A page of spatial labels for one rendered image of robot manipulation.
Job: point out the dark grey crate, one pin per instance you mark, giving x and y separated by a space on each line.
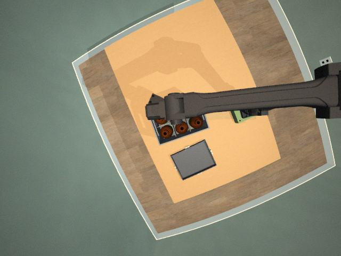
175 136

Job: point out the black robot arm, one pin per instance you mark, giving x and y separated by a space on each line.
324 94

